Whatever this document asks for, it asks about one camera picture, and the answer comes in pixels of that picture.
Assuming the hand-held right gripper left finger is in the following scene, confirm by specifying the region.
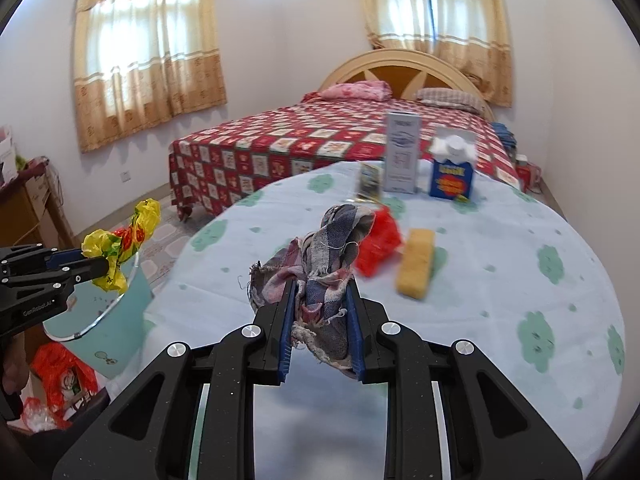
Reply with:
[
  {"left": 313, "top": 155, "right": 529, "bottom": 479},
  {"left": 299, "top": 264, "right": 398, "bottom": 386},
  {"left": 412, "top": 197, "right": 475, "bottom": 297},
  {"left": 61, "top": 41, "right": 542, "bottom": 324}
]
[{"left": 52, "top": 280, "right": 298, "bottom": 480}]

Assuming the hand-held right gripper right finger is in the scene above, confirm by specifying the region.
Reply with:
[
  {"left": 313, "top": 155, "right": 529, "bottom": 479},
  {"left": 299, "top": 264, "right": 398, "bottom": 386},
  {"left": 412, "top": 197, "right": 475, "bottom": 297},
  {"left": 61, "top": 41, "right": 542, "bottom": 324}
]
[{"left": 345, "top": 280, "right": 583, "bottom": 480}]

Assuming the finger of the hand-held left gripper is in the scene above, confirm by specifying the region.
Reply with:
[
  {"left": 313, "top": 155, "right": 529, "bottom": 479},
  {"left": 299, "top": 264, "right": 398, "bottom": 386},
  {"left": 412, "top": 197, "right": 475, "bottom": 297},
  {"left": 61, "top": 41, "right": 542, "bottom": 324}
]
[
  {"left": 0, "top": 244, "right": 92, "bottom": 272},
  {"left": 0, "top": 257, "right": 110, "bottom": 292}
]

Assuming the yellow plastic bag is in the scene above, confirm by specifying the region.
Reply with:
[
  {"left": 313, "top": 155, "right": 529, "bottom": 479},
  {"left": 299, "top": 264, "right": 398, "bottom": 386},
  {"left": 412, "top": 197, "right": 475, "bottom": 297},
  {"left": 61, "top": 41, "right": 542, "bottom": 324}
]
[{"left": 81, "top": 199, "right": 162, "bottom": 293}]

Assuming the light blue trash bin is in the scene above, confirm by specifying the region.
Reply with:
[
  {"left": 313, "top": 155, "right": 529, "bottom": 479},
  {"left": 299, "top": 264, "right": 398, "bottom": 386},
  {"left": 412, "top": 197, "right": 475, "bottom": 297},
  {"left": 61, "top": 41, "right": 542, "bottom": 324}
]
[{"left": 42, "top": 250, "right": 153, "bottom": 381}]

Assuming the grey plaid cloth rag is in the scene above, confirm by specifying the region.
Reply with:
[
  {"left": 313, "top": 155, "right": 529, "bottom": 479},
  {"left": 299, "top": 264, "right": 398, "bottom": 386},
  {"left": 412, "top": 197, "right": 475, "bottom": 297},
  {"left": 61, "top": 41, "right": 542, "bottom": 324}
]
[{"left": 247, "top": 204, "right": 376, "bottom": 373}]

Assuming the person's left hand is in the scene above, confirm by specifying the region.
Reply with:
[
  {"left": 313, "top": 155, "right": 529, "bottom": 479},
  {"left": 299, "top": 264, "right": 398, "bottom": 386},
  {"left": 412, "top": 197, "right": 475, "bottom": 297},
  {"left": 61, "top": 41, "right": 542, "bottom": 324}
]
[{"left": 2, "top": 334, "right": 34, "bottom": 397}]

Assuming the wooden cabinet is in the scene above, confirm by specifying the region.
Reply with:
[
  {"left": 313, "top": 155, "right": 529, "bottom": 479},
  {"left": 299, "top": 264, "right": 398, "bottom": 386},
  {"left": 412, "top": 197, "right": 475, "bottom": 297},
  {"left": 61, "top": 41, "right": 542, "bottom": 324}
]
[{"left": 0, "top": 157, "right": 76, "bottom": 281}]

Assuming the orange bag on floor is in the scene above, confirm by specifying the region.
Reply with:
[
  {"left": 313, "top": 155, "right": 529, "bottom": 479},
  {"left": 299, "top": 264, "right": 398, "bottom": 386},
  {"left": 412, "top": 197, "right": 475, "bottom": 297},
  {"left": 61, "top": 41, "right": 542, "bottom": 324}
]
[{"left": 31, "top": 342, "right": 98, "bottom": 406}]

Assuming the orange plastic bag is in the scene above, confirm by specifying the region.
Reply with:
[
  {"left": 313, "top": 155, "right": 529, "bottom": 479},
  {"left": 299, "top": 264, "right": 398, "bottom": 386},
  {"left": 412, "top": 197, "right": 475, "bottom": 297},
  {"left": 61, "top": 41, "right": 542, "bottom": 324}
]
[{"left": 354, "top": 207, "right": 405, "bottom": 278}]

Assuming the yellow sponge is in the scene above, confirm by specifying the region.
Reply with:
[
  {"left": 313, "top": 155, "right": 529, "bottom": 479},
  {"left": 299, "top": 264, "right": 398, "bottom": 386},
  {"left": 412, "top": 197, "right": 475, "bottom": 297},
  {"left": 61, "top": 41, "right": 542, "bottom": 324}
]
[{"left": 396, "top": 228, "right": 435, "bottom": 301}]

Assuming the clear red printed bag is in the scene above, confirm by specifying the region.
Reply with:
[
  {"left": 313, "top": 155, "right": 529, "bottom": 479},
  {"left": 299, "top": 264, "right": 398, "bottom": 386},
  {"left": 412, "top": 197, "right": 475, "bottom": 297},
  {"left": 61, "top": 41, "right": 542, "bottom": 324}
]
[{"left": 22, "top": 397, "right": 73, "bottom": 431}]

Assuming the white box on cabinet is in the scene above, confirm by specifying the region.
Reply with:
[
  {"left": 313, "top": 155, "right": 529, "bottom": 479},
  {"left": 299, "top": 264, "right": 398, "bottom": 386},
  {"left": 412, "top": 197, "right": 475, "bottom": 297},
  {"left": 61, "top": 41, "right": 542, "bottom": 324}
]
[{"left": 0, "top": 125, "right": 18, "bottom": 188}]

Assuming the small printed card packet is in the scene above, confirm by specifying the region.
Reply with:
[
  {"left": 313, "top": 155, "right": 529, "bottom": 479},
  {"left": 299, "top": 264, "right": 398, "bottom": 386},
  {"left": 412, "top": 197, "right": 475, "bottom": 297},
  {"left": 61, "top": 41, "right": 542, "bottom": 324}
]
[{"left": 356, "top": 162, "right": 383, "bottom": 198}]

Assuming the bed with red checked bedspread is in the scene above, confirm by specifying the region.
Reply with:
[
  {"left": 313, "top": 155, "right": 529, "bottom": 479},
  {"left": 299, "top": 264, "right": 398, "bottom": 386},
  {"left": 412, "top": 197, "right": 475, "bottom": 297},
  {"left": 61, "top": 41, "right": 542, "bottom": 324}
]
[{"left": 168, "top": 49, "right": 521, "bottom": 221}]

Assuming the blue carton with white cap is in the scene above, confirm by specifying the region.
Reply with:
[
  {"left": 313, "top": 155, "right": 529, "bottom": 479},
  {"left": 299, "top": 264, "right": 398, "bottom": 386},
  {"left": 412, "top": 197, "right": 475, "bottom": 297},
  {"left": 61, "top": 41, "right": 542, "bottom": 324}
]
[{"left": 429, "top": 135, "right": 476, "bottom": 201}]

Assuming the tall white box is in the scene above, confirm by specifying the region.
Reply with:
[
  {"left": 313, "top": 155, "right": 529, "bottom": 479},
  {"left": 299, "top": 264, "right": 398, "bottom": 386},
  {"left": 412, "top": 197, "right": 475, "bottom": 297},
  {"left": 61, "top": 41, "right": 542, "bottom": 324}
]
[{"left": 384, "top": 111, "right": 421, "bottom": 195}]

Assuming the wide beige curtain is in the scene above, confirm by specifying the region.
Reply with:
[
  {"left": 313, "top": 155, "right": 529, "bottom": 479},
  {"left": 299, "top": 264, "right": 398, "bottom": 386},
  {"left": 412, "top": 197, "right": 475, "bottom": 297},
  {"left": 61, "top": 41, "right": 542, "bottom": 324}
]
[{"left": 74, "top": 0, "right": 227, "bottom": 155}]

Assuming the small red box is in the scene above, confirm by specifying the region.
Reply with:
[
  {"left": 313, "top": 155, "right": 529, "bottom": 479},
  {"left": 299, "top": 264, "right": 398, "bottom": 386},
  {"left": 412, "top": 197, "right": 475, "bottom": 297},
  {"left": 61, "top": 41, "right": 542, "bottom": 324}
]
[{"left": 515, "top": 155, "right": 538, "bottom": 191}]

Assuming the pink pillow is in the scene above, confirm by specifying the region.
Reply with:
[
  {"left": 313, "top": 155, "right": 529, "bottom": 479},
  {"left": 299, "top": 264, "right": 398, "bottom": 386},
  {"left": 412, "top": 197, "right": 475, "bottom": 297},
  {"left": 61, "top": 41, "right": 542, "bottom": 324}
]
[{"left": 302, "top": 80, "right": 393, "bottom": 102}]

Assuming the stack of blue items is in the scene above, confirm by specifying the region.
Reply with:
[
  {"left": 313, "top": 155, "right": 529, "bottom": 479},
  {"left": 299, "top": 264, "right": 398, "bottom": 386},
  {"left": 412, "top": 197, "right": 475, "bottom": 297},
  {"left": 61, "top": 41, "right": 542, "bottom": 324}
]
[{"left": 492, "top": 121, "right": 516, "bottom": 148}]

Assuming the plaid pillow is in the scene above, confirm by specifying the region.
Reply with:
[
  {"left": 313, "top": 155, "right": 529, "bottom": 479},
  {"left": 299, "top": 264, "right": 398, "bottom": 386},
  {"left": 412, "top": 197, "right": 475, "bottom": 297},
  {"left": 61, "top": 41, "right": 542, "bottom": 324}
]
[{"left": 416, "top": 87, "right": 487, "bottom": 113}]

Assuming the narrow beige curtain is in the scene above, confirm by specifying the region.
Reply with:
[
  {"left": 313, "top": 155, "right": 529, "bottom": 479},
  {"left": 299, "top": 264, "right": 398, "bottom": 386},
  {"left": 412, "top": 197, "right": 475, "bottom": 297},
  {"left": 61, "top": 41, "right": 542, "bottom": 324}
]
[{"left": 355, "top": 0, "right": 513, "bottom": 108}]

